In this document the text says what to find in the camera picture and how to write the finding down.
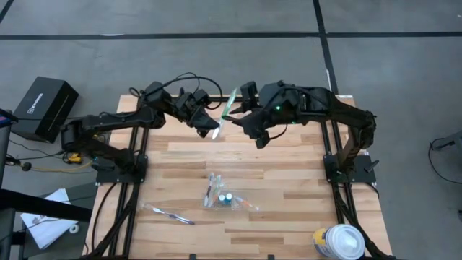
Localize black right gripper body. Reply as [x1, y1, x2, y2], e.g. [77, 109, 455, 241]
[240, 81, 289, 150]

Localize black floor cable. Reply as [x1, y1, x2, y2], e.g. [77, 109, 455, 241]
[428, 136, 462, 185]

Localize yellow tool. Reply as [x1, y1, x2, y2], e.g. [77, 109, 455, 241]
[66, 150, 84, 164]

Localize white lidded wipes canister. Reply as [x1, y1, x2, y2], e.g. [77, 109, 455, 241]
[312, 223, 366, 260]

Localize black beam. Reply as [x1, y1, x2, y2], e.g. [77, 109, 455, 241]
[0, 187, 93, 223]

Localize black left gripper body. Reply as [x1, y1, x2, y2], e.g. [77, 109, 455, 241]
[175, 92, 199, 123]

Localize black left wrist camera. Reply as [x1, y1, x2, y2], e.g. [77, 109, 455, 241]
[194, 89, 211, 108]

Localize yellow floor cable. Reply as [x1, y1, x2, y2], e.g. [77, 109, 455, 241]
[30, 160, 93, 173]

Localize black cardboard box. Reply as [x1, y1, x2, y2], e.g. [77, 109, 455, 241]
[10, 76, 79, 144]

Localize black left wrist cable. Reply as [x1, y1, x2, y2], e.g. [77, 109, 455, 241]
[164, 71, 224, 111]

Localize clear acrylic three-compartment organizer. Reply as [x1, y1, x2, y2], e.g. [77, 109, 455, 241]
[201, 187, 250, 212]

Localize short black right wrist cable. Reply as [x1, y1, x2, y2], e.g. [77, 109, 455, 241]
[269, 123, 289, 141]

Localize white paper sheets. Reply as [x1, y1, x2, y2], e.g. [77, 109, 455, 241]
[20, 188, 79, 250]

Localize black metal table frame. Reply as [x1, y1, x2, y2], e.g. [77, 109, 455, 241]
[94, 94, 398, 260]

